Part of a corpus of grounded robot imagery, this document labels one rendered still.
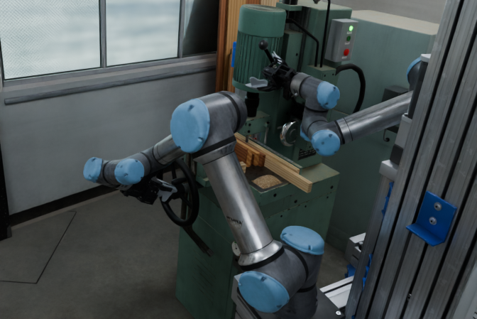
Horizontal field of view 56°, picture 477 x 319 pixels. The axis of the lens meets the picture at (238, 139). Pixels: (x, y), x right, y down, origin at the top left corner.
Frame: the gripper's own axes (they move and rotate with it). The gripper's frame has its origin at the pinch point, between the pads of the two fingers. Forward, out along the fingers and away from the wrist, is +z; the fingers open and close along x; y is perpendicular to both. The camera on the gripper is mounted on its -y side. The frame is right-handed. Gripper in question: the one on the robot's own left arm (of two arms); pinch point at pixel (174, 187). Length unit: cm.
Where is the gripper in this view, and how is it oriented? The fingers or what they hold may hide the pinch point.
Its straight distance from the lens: 164.7
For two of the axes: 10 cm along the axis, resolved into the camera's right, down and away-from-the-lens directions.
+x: 6.3, 3.7, -6.9
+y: -4.8, 8.8, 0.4
